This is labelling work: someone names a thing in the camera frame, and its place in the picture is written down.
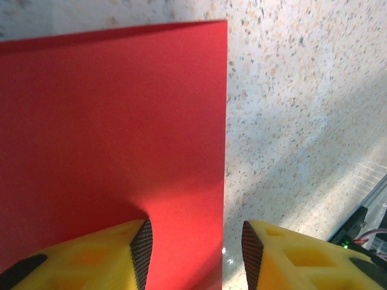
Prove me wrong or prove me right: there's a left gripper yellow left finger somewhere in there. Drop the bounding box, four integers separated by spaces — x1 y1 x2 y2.
0 219 154 290

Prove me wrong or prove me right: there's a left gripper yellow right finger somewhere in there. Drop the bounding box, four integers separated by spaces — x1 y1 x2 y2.
241 220 387 290

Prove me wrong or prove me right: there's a red paper sheet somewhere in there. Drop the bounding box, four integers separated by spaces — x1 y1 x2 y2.
0 19 228 290

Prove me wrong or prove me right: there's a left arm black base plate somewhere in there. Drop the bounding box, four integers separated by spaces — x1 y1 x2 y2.
328 205 387 266

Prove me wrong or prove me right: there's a thin red wire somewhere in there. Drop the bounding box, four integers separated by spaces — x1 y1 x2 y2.
352 228 387 247

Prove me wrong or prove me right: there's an aluminium mounting rail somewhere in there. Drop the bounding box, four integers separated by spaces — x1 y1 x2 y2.
358 173 387 212

